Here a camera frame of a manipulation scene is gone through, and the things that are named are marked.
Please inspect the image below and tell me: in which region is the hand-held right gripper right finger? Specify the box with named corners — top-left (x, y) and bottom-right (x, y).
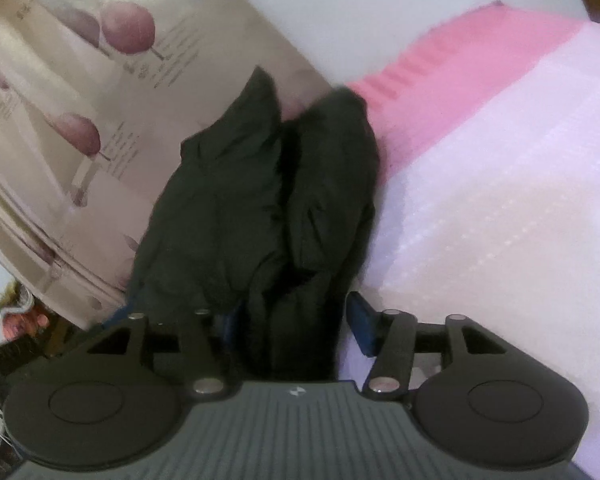
top-left (345, 290), bottom-right (507, 403)

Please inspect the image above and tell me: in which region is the cream tulip print curtain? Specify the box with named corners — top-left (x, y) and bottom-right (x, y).
top-left (0, 0), bottom-right (342, 332)

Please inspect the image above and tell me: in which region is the black jacket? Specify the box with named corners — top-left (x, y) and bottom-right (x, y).
top-left (124, 65), bottom-right (382, 382)

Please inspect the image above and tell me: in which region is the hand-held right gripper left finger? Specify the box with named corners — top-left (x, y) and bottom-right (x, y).
top-left (84, 307), bottom-right (239, 402)

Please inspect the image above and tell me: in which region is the pink blanket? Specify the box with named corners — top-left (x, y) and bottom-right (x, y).
top-left (287, 0), bottom-right (587, 173)

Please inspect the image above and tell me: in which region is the purple checked bed sheet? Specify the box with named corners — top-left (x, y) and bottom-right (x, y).
top-left (332, 20), bottom-right (600, 468)

